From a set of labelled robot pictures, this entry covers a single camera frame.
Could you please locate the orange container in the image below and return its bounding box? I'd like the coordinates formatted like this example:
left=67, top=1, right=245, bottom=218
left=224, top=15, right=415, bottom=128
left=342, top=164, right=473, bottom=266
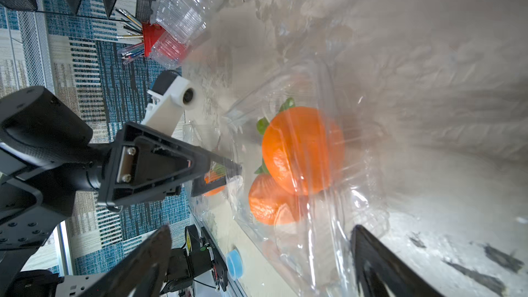
left=248, top=174, right=307, bottom=226
left=262, top=107, right=345, bottom=195
left=204, top=169, right=226, bottom=197

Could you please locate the red cup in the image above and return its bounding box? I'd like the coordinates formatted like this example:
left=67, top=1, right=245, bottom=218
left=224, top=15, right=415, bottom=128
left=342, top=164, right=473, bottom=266
left=141, top=22, right=188, bottom=65

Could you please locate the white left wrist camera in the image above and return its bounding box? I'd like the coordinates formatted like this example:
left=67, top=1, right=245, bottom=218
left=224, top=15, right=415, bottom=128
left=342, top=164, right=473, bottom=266
left=141, top=70, right=203, bottom=136

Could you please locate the blue tape roll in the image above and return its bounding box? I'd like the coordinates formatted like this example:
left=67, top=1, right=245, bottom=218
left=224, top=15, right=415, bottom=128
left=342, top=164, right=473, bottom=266
left=225, top=249, right=243, bottom=281

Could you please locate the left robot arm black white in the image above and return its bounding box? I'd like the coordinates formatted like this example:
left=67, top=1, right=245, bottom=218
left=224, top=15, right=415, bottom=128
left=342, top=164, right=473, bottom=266
left=1, top=86, right=241, bottom=296

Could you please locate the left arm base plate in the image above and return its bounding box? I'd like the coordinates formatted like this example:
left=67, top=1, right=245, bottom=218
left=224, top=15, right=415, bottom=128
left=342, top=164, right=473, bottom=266
left=160, top=225, right=229, bottom=296

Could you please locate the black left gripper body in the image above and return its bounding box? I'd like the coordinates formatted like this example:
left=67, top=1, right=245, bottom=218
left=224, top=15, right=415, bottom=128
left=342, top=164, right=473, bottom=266
left=1, top=144, right=120, bottom=252

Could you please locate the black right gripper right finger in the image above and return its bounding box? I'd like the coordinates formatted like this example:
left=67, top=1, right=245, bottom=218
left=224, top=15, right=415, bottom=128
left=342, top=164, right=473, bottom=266
left=350, top=225, right=441, bottom=296

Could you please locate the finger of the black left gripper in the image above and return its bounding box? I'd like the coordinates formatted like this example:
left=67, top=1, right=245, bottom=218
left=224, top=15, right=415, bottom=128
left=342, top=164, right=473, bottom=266
left=97, top=122, right=242, bottom=209
left=191, top=173, right=226, bottom=197

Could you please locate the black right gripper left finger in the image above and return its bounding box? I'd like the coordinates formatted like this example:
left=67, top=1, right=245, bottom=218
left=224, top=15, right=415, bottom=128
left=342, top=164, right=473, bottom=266
left=81, top=225, right=172, bottom=297

